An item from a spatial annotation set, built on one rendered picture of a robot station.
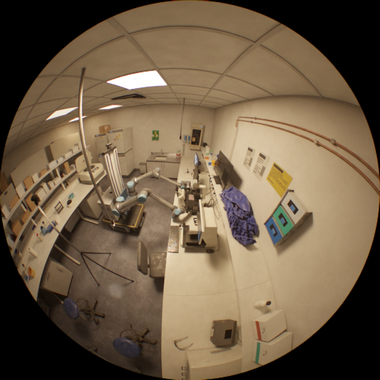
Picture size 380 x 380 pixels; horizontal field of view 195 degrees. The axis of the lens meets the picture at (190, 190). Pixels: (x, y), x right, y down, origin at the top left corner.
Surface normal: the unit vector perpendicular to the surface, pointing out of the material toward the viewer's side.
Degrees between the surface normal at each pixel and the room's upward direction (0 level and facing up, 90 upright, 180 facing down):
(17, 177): 82
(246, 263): 0
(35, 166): 82
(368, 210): 90
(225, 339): 0
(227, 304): 0
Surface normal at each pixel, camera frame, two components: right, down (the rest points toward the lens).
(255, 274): 0.11, -0.80
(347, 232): -0.99, -0.08
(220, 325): -0.62, -0.68
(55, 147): 1.00, -0.03
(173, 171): 0.00, 0.59
